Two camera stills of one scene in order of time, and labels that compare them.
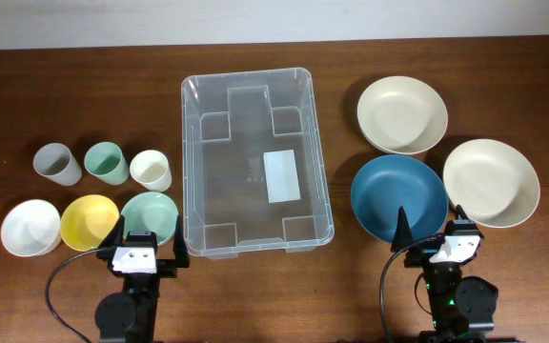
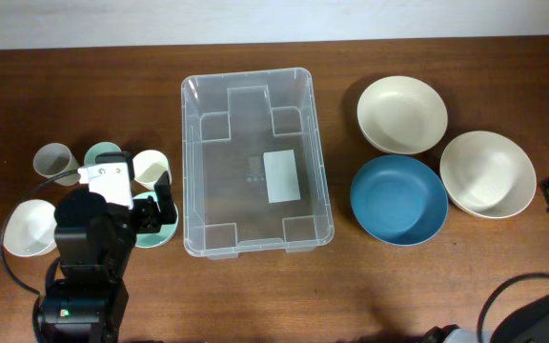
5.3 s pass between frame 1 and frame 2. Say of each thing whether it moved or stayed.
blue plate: stayed
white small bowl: stayed
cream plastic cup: stayed
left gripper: moved
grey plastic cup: stayed
